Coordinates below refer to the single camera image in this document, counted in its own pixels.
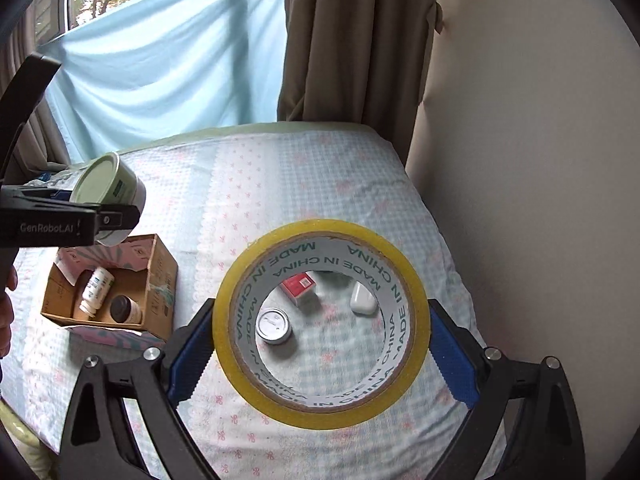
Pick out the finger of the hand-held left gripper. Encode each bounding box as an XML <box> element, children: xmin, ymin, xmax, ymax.
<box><xmin>20</xmin><ymin>183</ymin><xmax>76</xmax><ymax>203</ymax></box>
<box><xmin>92</xmin><ymin>203</ymin><xmax>142</xmax><ymax>235</ymax></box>

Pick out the brown curtain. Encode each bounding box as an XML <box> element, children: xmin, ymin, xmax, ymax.
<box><xmin>276</xmin><ymin>0</ymin><xmax>446</xmax><ymax>171</ymax></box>

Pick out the light blue hanging sheet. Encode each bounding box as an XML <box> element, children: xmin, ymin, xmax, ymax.
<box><xmin>38</xmin><ymin>0</ymin><xmax>287</xmax><ymax>166</ymax></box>

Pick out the person's left hand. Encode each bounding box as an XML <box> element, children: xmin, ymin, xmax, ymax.
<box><xmin>0</xmin><ymin>267</ymin><xmax>18</xmax><ymax>361</ymax></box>

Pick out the brown jar with dark lid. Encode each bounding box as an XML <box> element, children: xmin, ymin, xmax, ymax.
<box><xmin>108</xmin><ymin>295</ymin><xmax>144</xmax><ymax>324</ymax></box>

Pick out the red and white small box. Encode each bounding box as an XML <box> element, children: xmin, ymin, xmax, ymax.
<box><xmin>279</xmin><ymin>272</ymin><xmax>321</xmax><ymax>309</ymax></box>

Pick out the yellow packing tape roll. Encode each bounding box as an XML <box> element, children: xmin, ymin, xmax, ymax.
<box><xmin>213</xmin><ymin>218</ymin><xmax>431</xmax><ymax>430</ymax></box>

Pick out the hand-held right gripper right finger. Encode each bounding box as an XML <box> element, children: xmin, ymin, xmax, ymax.
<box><xmin>427</xmin><ymin>299</ymin><xmax>586</xmax><ymax>480</ymax></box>

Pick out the white earbud case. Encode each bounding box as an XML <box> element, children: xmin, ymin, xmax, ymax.
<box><xmin>349</xmin><ymin>282</ymin><xmax>377</xmax><ymax>316</ymax></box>

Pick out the floral bed sheet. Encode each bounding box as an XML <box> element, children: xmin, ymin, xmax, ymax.
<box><xmin>0</xmin><ymin>121</ymin><xmax>506</xmax><ymax>480</ymax></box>

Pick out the small silver round tin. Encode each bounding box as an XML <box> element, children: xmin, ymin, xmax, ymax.
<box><xmin>255</xmin><ymin>307</ymin><xmax>293</xmax><ymax>346</ymax></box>

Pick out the brown cardboard box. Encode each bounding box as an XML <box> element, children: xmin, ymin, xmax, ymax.
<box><xmin>41</xmin><ymin>233</ymin><xmax>179</xmax><ymax>340</ymax></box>

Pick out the white pill bottle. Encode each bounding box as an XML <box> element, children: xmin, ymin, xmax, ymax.
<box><xmin>73</xmin><ymin>268</ymin><xmax>115</xmax><ymax>320</ymax></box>

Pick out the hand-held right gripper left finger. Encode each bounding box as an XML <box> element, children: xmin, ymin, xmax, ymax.
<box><xmin>58</xmin><ymin>299</ymin><xmax>218</xmax><ymax>480</ymax></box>

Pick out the pale green round tin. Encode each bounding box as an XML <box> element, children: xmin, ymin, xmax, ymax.
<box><xmin>69</xmin><ymin>152</ymin><xmax>147</xmax><ymax>248</ymax></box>

